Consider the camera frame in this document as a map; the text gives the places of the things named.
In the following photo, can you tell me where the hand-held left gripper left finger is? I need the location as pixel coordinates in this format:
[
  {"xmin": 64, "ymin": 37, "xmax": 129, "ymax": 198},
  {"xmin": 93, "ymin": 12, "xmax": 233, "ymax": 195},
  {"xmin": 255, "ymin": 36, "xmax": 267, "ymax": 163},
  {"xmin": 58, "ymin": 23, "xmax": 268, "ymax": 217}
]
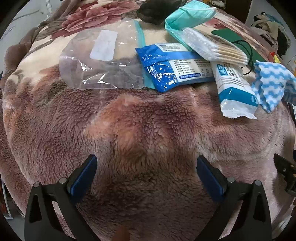
[{"xmin": 24, "ymin": 154, "xmax": 97, "ymax": 241}]

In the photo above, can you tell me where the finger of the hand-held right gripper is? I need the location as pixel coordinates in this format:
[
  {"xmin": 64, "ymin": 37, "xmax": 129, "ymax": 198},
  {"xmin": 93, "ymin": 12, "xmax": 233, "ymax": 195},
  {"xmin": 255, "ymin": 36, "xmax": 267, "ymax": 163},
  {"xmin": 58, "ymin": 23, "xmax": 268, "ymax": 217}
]
[{"xmin": 273, "ymin": 153, "xmax": 296, "ymax": 197}]

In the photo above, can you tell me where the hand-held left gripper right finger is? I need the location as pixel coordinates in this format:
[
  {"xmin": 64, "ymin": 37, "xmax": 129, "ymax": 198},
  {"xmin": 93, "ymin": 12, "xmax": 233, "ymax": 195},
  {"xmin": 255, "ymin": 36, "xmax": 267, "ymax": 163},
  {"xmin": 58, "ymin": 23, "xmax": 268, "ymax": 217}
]
[{"xmin": 196, "ymin": 155, "xmax": 272, "ymax": 241}]

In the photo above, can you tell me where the blue wet wipes packet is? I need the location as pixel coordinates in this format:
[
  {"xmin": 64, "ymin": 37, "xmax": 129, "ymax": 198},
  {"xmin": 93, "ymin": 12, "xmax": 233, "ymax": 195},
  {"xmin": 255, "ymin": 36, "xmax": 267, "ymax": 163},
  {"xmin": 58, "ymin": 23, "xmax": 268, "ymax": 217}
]
[{"xmin": 135, "ymin": 43, "xmax": 215, "ymax": 93}]

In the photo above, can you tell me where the green scouring pad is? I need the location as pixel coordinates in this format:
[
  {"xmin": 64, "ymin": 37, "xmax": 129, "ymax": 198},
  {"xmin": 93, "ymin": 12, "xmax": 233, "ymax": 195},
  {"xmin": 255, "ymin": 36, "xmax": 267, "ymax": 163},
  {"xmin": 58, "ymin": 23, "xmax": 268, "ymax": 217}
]
[{"xmin": 211, "ymin": 29, "xmax": 262, "ymax": 67}]

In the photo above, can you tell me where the light blue face mask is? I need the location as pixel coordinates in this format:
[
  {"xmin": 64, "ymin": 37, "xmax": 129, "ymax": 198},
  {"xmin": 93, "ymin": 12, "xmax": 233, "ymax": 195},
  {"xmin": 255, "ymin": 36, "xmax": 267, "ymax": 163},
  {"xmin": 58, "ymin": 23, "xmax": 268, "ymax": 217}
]
[{"xmin": 165, "ymin": 0, "xmax": 218, "ymax": 50}]

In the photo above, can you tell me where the black organza scrunchie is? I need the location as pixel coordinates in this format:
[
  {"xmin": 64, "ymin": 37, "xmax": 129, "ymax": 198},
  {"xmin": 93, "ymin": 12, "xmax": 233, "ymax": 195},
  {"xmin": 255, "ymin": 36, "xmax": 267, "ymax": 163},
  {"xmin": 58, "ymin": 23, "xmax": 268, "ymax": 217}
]
[{"xmin": 136, "ymin": 0, "xmax": 188, "ymax": 25}]

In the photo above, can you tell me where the floral plush blanket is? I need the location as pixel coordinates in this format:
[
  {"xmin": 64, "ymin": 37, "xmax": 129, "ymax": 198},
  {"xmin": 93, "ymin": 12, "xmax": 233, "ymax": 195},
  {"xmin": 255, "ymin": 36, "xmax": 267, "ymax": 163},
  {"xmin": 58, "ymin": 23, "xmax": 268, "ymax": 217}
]
[{"xmin": 0, "ymin": 0, "xmax": 296, "ymax": 241}]

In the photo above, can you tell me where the blue white wavy cloth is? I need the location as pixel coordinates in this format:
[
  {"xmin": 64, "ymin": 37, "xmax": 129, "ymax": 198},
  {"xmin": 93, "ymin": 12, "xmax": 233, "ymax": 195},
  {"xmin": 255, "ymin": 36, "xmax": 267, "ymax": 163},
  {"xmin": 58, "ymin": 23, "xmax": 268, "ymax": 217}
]
[{"xmin": 251, "ymin": 61, "xmax": 296, "ymax": 113}]

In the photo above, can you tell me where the white and blue packet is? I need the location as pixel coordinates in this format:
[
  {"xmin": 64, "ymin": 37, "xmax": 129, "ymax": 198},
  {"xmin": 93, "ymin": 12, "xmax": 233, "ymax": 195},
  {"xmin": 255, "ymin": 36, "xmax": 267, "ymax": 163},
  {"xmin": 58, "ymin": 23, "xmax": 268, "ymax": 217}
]
[{"xmin": 210, "ymin": 61, "xmax": 259, "ymax": 120}]

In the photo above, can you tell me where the clear zip bag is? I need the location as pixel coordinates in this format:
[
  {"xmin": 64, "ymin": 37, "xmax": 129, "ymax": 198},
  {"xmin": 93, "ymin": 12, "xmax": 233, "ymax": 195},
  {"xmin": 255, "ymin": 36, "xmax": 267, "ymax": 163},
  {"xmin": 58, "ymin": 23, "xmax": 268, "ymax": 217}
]
[{"xmin": 59, "ymin": 19, "xmax": 151, "ymax": 90}]

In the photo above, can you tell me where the cotton swabs pack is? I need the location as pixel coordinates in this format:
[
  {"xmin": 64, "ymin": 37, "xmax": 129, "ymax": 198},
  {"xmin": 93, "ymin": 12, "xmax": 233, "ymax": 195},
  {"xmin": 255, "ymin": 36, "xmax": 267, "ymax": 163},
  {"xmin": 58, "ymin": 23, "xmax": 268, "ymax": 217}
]
[{"xmin": 183, "ymin": 27, "xmax": 249, "ymax": 68}]

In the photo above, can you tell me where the pile of clothes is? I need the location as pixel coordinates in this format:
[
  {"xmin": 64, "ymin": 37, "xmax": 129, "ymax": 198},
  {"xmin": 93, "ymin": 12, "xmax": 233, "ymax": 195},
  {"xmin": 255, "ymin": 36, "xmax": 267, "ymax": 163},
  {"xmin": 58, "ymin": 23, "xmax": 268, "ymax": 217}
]
[{"xmin": 253, "ymin": 11, "xmax": 293, "ymax": 58}]

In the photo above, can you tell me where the black elastic hair tie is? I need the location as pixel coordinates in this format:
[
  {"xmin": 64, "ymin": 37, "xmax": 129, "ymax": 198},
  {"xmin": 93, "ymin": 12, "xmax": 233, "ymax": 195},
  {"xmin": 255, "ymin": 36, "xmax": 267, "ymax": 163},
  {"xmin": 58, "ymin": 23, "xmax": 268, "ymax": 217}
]
[{"xmin": 231, "ymin": 40, "xmax": 256, "ymax": 76}]

